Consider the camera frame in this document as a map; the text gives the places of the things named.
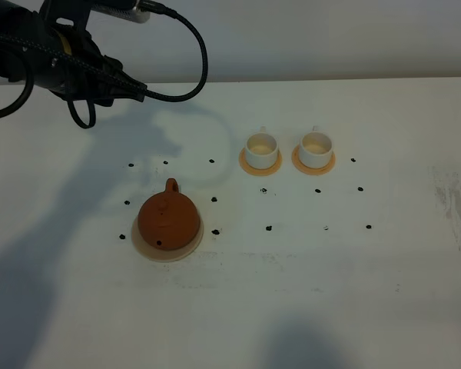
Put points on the white teacup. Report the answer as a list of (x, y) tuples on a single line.
[(315, 149), (261, 150)]

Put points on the large beige round coaster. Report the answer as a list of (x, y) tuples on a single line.
[(158, 255)]

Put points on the orange saucer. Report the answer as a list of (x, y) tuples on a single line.
[(259, 172), (311, 171)]

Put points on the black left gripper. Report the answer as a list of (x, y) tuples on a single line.
[(67, 32)]

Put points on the brown clay teapot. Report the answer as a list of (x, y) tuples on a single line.
[(169, 220)]

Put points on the right white teacup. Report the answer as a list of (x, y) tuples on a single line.
[(315, 149)]

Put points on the left orange saucer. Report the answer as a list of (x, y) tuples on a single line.
[(259, 172)]

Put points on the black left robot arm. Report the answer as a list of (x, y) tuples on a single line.
[(20, 41)]

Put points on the right orange saucer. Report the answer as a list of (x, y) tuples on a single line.
[(311, 171)]

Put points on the left white teacup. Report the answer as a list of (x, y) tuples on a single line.
[(261, 150)]

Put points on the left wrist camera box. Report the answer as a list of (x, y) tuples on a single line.
[(129, 10)]

